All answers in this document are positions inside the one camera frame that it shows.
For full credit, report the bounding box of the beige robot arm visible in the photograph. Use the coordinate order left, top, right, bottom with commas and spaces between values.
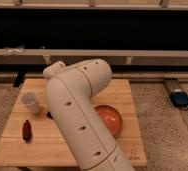
43, 59, 135, 171

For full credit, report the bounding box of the orange bowl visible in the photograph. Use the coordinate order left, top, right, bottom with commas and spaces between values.
95, 105, 122, 136

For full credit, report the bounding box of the white paper cup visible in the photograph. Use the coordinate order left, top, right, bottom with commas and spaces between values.
20, 92, 40, 114

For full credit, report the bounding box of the dark red chili pepper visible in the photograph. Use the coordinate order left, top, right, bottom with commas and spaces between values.
22, 120, 32, 142

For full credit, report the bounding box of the light wooden board table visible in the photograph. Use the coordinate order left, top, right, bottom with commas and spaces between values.
0, 79, 147, 167

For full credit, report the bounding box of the dark blue power adapter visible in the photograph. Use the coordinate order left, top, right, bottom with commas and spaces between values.
170, 89, 188, 107

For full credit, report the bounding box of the grey metal rail frame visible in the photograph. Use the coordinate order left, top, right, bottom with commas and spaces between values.
0, 48, 188, 86

